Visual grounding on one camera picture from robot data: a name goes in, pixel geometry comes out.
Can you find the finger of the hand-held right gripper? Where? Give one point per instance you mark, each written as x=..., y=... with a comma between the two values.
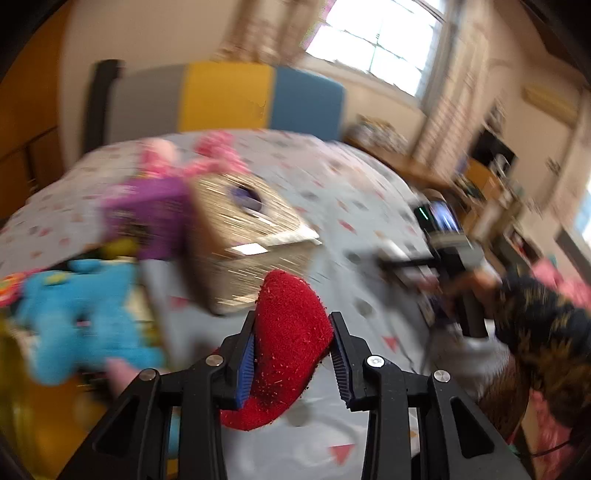
x=406, y=265

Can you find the person's right hand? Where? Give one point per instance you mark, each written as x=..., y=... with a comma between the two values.
x=480, y=284

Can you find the red fuzzy sock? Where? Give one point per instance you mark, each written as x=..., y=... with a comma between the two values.
x=286, y=323

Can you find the gold woven basket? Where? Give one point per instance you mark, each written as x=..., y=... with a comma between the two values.
x=258, y=230

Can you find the grey yellow blue headboard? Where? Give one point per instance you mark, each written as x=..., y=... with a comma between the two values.
x=226, y=97

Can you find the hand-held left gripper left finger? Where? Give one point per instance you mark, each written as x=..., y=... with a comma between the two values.
x=244, y=369

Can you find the black bed post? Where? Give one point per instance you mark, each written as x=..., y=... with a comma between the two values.
x=104, y=101

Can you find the brown wicker chair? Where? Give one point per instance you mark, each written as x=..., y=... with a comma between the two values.
x=508, y=406

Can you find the wooden desk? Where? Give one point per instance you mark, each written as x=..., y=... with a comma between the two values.
x=401, y=159

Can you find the window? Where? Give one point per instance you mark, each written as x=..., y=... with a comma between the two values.
x=383, y=41

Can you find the printed bedsheet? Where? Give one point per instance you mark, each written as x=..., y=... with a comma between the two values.
x=360, y=207

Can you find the black monitor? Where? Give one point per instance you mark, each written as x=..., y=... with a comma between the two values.
x=494, y=147

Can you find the pink plush toy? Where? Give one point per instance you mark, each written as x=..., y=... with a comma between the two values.
x=159, y=154

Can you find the blue dolphin plush toy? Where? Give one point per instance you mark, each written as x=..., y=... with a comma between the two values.
x=83, y=314

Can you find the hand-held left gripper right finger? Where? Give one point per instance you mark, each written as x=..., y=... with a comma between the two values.
x=341, y=369

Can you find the wall air conditioner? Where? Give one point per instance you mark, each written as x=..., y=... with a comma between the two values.
x=549, y=101

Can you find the purple box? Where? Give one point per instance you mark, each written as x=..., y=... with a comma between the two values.
x=143, y=217

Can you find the beige curtain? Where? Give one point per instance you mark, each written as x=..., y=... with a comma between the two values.
x=443, y=124

